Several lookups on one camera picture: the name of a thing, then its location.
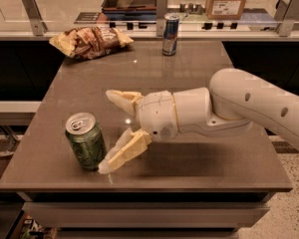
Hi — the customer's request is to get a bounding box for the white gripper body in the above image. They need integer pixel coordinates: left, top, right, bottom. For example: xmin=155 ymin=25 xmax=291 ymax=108
xmin=137 ymin=91 xmax=178 ymax=142

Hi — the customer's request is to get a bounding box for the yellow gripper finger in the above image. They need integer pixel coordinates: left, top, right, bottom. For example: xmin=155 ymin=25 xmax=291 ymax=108
xmin=106 ymin=90 xmax=144 ymax=116
xmin=99 ymin=127 xmax=151 ymax=174

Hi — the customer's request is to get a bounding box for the green soda can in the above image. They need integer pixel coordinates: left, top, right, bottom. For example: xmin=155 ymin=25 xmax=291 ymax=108
xmin=65 ymin=113 xmax=107 ymax=170

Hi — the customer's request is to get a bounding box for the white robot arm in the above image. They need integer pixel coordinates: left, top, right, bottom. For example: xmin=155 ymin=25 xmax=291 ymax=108
xmin=99 ymin=69 xmax=299 ymax=174

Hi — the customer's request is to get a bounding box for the blue energy drink can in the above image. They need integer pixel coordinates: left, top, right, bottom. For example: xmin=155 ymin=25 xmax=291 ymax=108
xmin=162 ymin=13 xmax=179 ymax=56

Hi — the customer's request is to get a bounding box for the brown chip bag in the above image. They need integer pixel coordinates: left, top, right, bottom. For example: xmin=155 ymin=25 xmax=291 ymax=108
xmin=49 ymin=27 xmax=134 ymax=60

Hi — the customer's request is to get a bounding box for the table drawer front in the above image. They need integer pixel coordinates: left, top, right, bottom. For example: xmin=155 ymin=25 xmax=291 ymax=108
xmin=23 ymin=202 xmax=269 ymax=229

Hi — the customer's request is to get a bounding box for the cardboard box with label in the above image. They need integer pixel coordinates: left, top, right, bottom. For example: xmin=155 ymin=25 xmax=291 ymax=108
xmin=205 ymin=0 xmax=246 ymax=20

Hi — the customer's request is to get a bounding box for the middle metal glass bracket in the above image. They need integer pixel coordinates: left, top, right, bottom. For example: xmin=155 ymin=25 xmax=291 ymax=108
xmin=156 ymin=0 xmax=167 ymax=37

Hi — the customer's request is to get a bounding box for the metal glass bracket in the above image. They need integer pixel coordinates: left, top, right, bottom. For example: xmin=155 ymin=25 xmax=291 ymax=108
xmin=277 ymin=0 xmax=299 ymax=37
xmin=22 ymin=0 xmax=47 ymax=36
xmin=156 ymin=0 xmax=167 ymax=37

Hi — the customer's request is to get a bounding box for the left metal glass bracket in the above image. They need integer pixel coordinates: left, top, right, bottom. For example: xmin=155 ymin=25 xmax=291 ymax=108
xmin=22 ymin=0 xmax=47 ymax=36

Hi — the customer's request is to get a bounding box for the right metal glass bracket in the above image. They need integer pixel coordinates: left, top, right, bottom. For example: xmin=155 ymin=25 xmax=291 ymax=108
xmin=277 ymin=0 xmax=299 ymax=37

